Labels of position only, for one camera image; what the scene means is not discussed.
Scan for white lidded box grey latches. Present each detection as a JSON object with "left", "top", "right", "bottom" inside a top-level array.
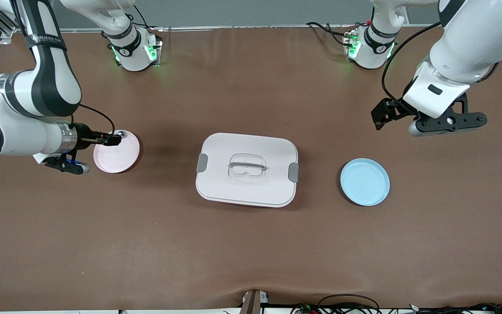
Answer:
[{"left": 195, "top": 133, "right": 299, "bottom": 208}]

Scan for pink round plate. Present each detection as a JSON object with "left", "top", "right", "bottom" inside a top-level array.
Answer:
[{"left": 93, "top": 130, "right": 140, "bottom": 174}]

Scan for light blue round plate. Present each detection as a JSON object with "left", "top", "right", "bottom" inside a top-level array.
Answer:
[{"left": 340, "top": 158, "right": 390, "bottom": 206}]

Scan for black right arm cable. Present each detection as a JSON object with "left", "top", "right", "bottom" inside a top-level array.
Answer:
[{"left": 78, "top": 103, "right": 116, "bottom": 134}]

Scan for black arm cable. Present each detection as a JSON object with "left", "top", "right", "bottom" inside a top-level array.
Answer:
[
  {"left": 381, "top": 22, "right": 442, "bottom": 106},
  {"left": 78, "top": 103, "right": 116, "bottom": 134}
]

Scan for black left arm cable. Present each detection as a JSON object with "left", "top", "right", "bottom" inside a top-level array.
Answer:
[{"left": 381, "top": 22, "right": 442, "bottom": 106}]

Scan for black cables at arm base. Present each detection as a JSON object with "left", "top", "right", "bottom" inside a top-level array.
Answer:
[{"left": 305, "top": 21, "right": 358, "bottom": 47}]

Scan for black cable bundle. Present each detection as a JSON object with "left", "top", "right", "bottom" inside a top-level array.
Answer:
[{"left": 289, "top": 294, "right": 502, "bottom": 314}]

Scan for camera mount post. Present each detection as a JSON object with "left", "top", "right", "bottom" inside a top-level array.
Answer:
[{"left": 239, "top": 289, "right": 270, "bottom": 314}]

